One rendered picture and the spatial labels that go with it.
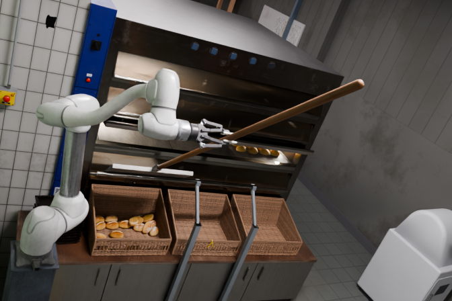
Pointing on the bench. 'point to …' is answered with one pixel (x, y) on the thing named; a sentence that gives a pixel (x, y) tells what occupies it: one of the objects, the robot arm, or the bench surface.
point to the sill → (192, 156)
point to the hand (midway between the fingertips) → (229, 138)
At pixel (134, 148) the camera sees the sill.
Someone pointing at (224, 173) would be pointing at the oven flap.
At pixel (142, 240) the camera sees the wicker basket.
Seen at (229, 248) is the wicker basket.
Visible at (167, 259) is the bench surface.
